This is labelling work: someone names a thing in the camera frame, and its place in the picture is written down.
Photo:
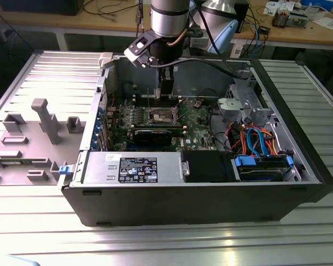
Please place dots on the silver power supply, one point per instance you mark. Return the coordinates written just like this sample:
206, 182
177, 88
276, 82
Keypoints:
100, 169

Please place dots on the black PC case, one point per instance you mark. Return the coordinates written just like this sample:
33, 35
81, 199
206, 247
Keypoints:
169, 205

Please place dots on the small black adapter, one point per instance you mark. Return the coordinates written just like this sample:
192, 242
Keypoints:
265, 30

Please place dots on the white label tag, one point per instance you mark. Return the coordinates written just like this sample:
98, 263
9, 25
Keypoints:
238, 49

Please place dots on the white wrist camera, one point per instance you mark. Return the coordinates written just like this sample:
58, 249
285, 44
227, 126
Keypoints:
136, 50

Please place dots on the white papers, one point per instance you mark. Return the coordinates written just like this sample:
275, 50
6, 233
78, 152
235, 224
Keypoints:
277, 8

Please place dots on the silver drive cage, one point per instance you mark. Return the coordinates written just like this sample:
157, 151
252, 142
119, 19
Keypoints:
255, 110

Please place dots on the copper transformer device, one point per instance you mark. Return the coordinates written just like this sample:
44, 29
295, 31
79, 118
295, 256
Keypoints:
279, 19

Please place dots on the grey parts rack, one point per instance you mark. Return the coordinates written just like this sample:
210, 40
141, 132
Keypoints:
33, 144

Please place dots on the green circuit device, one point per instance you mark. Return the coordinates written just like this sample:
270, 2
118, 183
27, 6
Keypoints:
297, 19

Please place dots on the hard disk in blue carrier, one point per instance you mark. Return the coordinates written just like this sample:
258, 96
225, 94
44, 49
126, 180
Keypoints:
261, 169

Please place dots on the black RAM slot row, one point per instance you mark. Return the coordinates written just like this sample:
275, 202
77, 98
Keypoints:
143, 102
177, 127

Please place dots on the white case latch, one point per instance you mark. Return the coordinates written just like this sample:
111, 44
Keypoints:
105, 59

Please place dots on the wooden desk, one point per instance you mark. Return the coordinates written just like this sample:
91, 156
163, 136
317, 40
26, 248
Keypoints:
100, 22

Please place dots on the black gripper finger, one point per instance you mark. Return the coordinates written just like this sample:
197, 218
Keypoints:
167, 86

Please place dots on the green motherboard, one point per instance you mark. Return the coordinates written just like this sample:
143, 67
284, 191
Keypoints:
195, 130

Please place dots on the blue expansion slot clip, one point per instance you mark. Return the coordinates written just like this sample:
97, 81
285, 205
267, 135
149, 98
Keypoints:
94, 143
97, 128
100, 112

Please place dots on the black graphics card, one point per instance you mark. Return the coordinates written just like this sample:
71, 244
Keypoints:
152, 137

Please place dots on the black plastic disk bay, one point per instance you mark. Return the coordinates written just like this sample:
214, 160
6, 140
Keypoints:
208, 166

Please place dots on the pale blue rounded object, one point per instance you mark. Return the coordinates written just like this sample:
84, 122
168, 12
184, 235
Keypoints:
22, 260

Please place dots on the blue case latch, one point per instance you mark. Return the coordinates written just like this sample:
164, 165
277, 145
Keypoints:
65, 169

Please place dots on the blue box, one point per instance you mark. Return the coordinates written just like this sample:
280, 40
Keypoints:
319, 4

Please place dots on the black upright box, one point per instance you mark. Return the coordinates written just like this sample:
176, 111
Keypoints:
242, 16

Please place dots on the CPU socket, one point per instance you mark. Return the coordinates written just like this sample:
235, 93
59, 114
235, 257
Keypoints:
160, 115

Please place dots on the green RAM stick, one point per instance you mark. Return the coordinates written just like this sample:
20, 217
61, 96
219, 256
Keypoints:
12, 162

